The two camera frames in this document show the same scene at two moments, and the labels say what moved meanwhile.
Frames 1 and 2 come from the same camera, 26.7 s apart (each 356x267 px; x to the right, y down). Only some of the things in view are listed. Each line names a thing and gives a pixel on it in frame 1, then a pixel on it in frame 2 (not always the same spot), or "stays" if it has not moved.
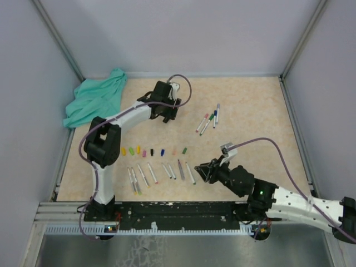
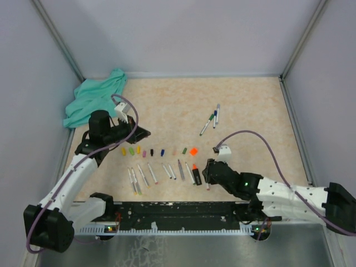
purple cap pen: x=181 y=169 stays
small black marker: x=167 y=171 stays
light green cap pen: x=136 y=182 stays
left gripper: x=170 y=114 → x=138 y=134
